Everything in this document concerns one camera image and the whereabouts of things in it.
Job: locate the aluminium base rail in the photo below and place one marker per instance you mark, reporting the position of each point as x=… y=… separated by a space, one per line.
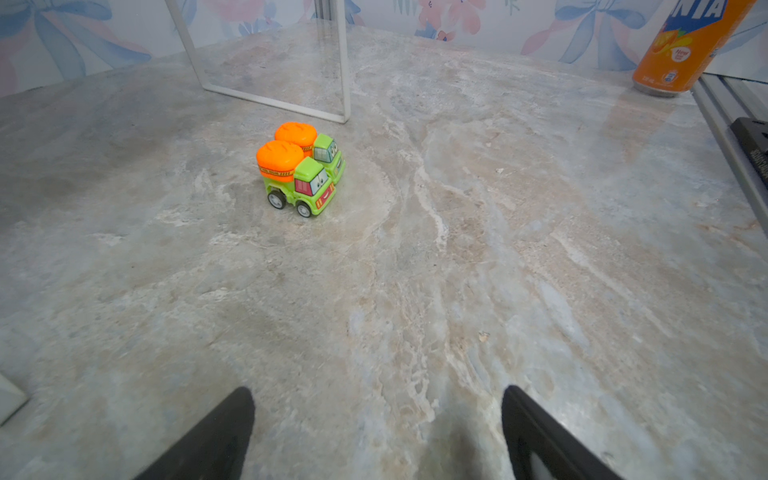
x=736 y=112

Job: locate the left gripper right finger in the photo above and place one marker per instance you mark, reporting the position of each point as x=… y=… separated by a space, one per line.
x=539 y=447

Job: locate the wooden two-tier shelf white frame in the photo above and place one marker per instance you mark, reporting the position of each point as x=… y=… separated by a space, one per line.
x=303 y=70

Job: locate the orange drink can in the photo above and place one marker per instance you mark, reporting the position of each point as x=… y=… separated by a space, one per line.
x=691 y=36

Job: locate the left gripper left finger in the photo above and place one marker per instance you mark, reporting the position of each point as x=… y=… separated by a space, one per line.
x=215 y=448

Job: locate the green truck orange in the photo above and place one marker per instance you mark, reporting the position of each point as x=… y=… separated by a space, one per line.
x=291 y=178
x=322 y=148

